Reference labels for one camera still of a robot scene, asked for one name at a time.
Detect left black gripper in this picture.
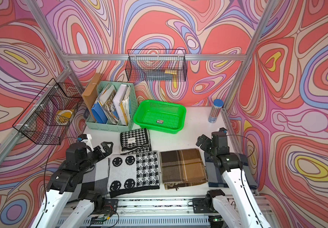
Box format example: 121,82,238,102
78,141,113,174

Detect grey black checked scarf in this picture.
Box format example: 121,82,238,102
69,158,109,201

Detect smiley houndstooth scarf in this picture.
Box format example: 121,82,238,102
107,152,160,198

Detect brown plaid scarf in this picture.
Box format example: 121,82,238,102
160,149,207,190

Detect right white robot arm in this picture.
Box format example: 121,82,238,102
196,128,271,228

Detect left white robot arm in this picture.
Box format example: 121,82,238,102
32,142,113,228

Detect small houndstooth folded scarf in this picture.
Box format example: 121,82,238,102
120,128,152,155

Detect navy grey plaid scarf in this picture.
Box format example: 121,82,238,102
204,153,258,190

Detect green plastic basket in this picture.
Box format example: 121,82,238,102
133,100,186,134

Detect yellow item in back basket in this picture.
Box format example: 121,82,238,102
165,69,177,75

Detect blue folder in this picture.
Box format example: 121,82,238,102
91,102,108,124

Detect clear bottle blue cap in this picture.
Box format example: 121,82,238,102
208,99,224,123

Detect mint green file crate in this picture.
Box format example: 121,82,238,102
86,81,138,132

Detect yellow round item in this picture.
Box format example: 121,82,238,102
55,109,74,125

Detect white book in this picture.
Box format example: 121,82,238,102
113,84,131,126

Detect brown cardboard folder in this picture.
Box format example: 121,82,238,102
82,73,101,115

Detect green circuit board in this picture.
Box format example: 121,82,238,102
90,217,107,226

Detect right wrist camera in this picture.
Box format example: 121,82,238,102
218,127,227,135

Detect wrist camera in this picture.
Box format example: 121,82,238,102
77,134,93,149
218,127,227,135

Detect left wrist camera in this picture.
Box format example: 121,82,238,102
77,134,93,149

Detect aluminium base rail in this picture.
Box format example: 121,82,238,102
32,194,276,228

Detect black wire basket left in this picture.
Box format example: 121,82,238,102
13,79,83,145

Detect black wire basket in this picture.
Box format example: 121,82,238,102
13,79,83,145
125,48,188,82

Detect black wire basket back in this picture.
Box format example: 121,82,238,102
125,48,188,82

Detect aluminium frame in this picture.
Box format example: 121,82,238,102
0,0,280,189

